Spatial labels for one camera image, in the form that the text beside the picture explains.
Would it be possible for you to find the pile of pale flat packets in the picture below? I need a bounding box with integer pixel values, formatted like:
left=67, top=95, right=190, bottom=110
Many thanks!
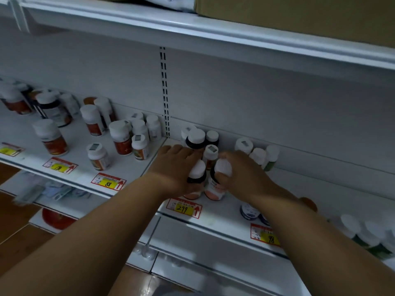
left=13, top=175, right=92, bottom=207

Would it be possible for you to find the red round package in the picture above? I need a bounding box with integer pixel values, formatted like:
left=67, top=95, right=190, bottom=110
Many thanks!
left=42, top=208, right=77, bottom=231

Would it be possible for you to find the person's left hand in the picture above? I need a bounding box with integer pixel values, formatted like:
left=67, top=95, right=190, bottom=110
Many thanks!
left=145, top=144, right=206, bottom=198

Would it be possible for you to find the bottle with sticker on cap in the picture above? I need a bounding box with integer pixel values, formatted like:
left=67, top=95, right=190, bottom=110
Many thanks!
left=203, top=145, right=219, bottom=170

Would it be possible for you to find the white-capped bottle with pink label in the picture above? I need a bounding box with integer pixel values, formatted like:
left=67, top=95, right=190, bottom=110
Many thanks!
left=204, top=158, right=233, bottom=201
left=184, top=160, right=208, bottom=201

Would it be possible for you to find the brown cardboard box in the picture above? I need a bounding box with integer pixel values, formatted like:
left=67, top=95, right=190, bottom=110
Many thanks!
left=195, top=0, right=395, bottom=49

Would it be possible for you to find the large dark bottle, white label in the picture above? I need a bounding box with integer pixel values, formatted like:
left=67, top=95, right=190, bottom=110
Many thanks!
left=35, top=92, right=73, bottom=128

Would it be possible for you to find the white bottle with sticker cap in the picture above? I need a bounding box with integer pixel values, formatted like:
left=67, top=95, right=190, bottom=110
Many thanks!
left=235, top=138, right=254, bottom=155

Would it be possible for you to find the person's right forearm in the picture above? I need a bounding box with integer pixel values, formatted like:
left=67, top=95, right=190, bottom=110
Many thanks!
left=249, top=187, right=395, bottom=296

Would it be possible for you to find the red and yellow price tag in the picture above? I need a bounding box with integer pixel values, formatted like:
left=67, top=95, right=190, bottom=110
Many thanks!
left=0, top=142, right=25, bottom=157
left=43, top=157, right=78, bottom=175
left=91, top=173, right=127, bottom=192
left=166, top=198, right=203, bottom=219
left=250, top=224, right=281, bottom=247

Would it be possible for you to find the dark bottle with printed lid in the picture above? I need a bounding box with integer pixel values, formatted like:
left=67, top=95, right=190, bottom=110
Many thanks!
left=240, top=203, right=261, bottom=221

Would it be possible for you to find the person's left forearm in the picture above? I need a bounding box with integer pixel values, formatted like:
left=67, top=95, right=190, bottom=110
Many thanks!
left=0, top=174, right=170, bottom=296

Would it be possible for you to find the white plastic bag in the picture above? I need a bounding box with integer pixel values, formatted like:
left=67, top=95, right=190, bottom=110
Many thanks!
left=138, top=0, right=197, bottom=13

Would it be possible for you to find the person's right hand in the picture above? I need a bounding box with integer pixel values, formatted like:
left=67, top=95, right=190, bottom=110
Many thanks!
left=214, top=150, right=279, bottom=204

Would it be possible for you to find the slotted white shelf upright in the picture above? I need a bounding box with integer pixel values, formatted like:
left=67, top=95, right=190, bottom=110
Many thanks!
left=159, top=46, right=171, bottom=139

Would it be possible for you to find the dark bottle with white cap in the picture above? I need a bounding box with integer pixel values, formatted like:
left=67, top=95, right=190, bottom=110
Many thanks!
left=185, top=128, right=206, bottom=150
left=205, top=130, right=220, bottom=147

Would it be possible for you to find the white-capped bottle with orange label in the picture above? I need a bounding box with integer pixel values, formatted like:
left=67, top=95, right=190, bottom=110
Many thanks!
left=32, top=119, right=69, bottom=157
left=93, top=96, right=117, bottom=127
left=80, top=104, right=105, bottom=137
left=109, top=121, right=133, bottom=156
left=1, top=89, right=33, bottom=116

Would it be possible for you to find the white-capped bottle with green label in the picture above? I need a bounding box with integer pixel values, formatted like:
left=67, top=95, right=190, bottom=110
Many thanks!
left=263, top=145, right=280, bottom=172

